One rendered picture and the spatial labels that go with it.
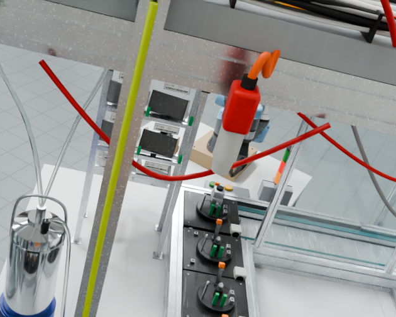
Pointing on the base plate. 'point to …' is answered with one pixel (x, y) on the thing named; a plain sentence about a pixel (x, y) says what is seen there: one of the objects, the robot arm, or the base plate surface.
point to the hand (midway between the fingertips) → (232, 175)
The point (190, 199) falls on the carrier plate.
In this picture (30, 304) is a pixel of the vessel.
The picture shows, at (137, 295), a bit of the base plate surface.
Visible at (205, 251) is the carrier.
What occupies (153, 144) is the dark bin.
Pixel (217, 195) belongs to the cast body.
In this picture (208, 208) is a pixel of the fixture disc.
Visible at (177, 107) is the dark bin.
